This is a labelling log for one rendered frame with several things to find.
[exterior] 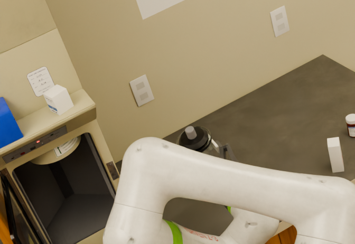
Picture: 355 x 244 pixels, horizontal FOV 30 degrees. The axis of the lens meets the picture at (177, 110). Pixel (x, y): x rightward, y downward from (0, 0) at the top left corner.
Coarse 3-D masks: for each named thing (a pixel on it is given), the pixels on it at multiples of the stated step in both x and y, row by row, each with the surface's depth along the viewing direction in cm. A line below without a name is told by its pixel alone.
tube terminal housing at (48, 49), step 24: (24, 48) 179; (48, 48) 182; (0, 72) 179; (24, 72) 182; (72, 72) 188; (0, 96) 182; (24, 96) 185; (96, 120) 198; (48, 144) 194; (96, 144) 202; (0, 168) 191; (96, 240) 217
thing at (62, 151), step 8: (80, 136) 207; (64, 144) 200; (72, 144) 202; (48, 152) 199; (56, 152) 199; (64, 152) 200; (32, 160) 202; (40, 160) 200; (48, 160) 199; (56, 160) 199
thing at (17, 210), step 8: (16, 200) 193; (16, 208) 187; (8, 216) 172; (16, 216) 182; (24, 216) 195; (8, 224) 169; (16, 224) 176; (24, 224) 188; (24, 232) 183; (32, 232) 196; (24, 240) 178; (32, 240) 190
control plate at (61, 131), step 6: (54, 132) 184; (60, 132) 187; (66, 132) 190; (42, 138) 183; (48, 138) 187; (54, 138) 190; (30, 144) 182; (36, 144) 186; (18, 150) 182; (24, 150) 185; (30, 150) 188; (6, 156) 181; (12, 156) 184; (18, 156) 187; (6, 162) 186
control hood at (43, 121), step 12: (72, 96) 189; (84, 96) 187; (48, 108) 187; (72, 108) 184; (84, 108) 182; (24, 120) 185; (36, 120) 184; (48, 120) 182; (60, 120) 180; (72, 120) 183; (84, 120) 190; (24, 132) 180; (36, 132) 179; (48, 132) 181; (12, 144) 177; (24, 144) 180; (0, 156) 178
